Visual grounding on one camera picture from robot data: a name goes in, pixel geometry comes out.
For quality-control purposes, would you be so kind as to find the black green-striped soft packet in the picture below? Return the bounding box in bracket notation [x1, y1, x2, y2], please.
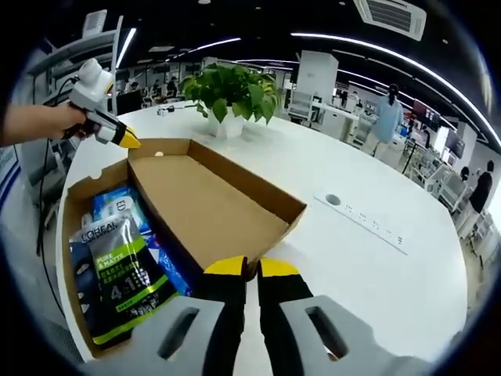
[69, 217, 181, 345]

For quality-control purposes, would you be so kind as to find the grey metal shelf rack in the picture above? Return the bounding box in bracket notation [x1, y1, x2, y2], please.
[27, 11, 123, 114]

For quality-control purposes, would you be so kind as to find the dark blue soft packet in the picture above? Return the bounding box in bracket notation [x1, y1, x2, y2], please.
[150, 230, 193, 297]

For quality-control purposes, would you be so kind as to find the white table socket panel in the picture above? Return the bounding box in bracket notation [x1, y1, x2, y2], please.
[314, 191, 408, 255]

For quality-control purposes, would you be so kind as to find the blue-framed wall poster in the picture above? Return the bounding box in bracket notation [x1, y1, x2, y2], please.
[0, 145, 20, 208]

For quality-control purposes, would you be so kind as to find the blue soft wet wipes pack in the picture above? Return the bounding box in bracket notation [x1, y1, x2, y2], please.
[92, 186, 152, 236]

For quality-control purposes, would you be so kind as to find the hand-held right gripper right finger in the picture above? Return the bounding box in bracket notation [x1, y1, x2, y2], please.
[256, 256, 435, 376]

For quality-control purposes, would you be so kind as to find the green potted plant white pot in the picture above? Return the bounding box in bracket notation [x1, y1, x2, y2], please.
[178, 62, 281, 138]

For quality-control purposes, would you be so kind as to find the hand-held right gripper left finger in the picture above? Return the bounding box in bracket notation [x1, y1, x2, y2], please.
[113, 254, 250, 376]

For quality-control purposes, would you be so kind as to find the person's left hand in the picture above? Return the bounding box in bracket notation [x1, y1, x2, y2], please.
[49, 102, 99, 141]

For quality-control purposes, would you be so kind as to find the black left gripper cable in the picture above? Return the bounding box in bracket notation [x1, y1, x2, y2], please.
[36, 76, 81, 313]

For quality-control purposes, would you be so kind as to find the ceiling air conditioner vent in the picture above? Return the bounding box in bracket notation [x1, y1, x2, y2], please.
[351, 0, 427, 42]

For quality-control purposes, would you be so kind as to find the long ceiling light strip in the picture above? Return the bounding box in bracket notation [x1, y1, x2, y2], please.
[290, 31, 501, 143]

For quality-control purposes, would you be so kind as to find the brown cardboard shoe box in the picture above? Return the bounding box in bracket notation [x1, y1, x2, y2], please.
[62, 137, 308, 360]

